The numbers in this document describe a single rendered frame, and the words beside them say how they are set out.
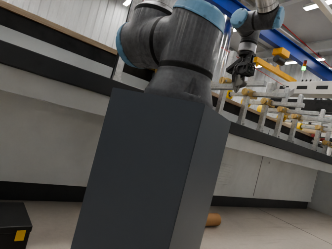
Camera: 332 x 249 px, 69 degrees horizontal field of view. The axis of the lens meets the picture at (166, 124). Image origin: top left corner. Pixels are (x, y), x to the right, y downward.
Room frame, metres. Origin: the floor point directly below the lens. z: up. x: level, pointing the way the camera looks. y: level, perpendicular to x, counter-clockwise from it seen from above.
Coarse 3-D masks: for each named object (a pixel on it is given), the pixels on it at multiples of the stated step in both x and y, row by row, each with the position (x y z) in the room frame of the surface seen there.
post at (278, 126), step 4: (288, 88) 2.03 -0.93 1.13; (284, 92) 2.05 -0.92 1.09; (288, 92) 2.04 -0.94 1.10; (288, 96) 2.05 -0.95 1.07; (284, 100) 2.04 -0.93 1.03; (280, 112) 2.05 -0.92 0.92; (280, 116) 2.04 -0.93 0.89; (280, 120) 2.03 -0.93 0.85; (276, 124) 2.05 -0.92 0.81; (280, 124) 2.04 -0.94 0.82; (276, 128) 2.05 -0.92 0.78; (280, 128) 2.05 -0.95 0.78; (276, 132) 2.04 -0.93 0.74
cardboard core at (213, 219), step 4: (208, 216) 1.52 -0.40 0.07; (212, 216) 1.54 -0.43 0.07; (216, 216) 1.56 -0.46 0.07; (220, 216) 1.59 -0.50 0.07; (208, 220) 1.51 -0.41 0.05; (212, 220) 1.53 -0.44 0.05; (216, 220) 1.55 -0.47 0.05; (220, 220) 1.57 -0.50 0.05; (208, 224) 1.52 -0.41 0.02; (212, 224) 1.54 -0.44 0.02; (216, 224) 1.56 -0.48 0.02
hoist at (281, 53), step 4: (276, 48) 5.93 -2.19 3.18; (280, 48) 5.83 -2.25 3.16; (284, 48) 5.82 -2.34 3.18; (272, 52) 6.00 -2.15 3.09; (276, 52) 5.90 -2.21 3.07; (280, 52) 5.81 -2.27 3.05; (284, 52) 5.84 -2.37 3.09; (288, 52) 5.92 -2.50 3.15; (276, 56) 5.90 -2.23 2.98; (280, 56) 5.88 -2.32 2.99; (284, 56) 5.93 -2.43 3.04; (288, 56) 5.94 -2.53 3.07; (276, 60) 5.88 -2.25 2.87; (280, 60) 5.88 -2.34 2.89; (284, 60) 5.95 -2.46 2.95; (280, 64) 5.99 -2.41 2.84; (284, 64) 6.00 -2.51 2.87
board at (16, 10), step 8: (0, 0) 1.04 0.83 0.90; (8, 8) 1.06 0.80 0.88; (16, 8) 1.07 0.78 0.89; (24, 16) 1.10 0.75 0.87; (32, 16) 1.11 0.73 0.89; (48, 24) 1.15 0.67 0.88; (56, 24) 1.17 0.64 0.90; (64, 32) 1.19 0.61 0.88; (72, 32) 1.21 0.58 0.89; (80, 40) 1.25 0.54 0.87; (88, 40) 1.26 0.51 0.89; (104, 48) 1.32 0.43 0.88; (112, 48) 1.34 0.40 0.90; (216, 96) 1.85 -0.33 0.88; (232, 104) 1.99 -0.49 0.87; (240, 104) 2.02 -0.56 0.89; (256, 112) 2.16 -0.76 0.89; (272, 120) 2.32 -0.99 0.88; (296, 128) 2.59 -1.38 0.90
